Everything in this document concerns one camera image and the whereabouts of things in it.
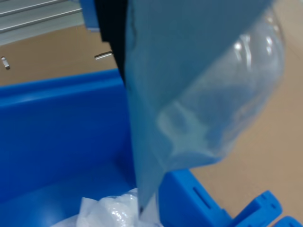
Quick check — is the white printed packet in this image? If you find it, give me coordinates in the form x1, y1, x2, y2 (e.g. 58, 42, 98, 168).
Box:
125, 0, 286, 223

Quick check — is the blue plastic bin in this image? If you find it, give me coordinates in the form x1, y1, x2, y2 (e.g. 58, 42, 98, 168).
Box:
0, 68, 284, 227
276, 214, 303, 227

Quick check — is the clear bagged white packet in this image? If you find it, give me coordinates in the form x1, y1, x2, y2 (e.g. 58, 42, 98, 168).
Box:
51, 188, 162, 227

